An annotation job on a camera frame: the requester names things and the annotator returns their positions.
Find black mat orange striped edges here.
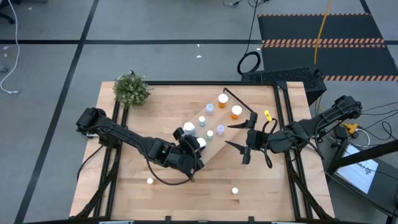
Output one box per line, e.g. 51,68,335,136
257,12,398,82

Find black side stand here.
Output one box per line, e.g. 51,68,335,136
325,139,398,218

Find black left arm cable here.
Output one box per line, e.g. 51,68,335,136
145,155,195,187

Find large white medicine bottle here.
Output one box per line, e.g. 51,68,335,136
183,121,197,136

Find black power adapter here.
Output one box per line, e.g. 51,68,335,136
334,125,349,140

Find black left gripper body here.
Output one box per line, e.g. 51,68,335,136
169,126,205,175

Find black aluminium table frame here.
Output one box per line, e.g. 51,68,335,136
70,80,335,224

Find wooden shelf black metal frame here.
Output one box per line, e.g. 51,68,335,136
182,88,257,183

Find black chair base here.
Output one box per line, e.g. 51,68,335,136
0,0,16,25

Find white paper sheet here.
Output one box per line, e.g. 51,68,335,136
336,144,379,195

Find orange pill bottle white cap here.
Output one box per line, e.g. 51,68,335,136
217,93,229,109
231,105,244,121

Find black perforated computer tower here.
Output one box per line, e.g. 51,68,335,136
241,67,328,106

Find white floor cable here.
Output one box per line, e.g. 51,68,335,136
0,0,21,95

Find green potted plant dark pot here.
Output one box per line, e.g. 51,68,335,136
112,70,154,109

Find thin black cable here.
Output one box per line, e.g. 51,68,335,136
76,144,105,182

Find yellow extension cable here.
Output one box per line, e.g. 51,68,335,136
313,0,359,135

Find black coiled floor cable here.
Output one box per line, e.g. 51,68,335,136
236,0,265,76

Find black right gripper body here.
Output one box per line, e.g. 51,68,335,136
242,112,271,165

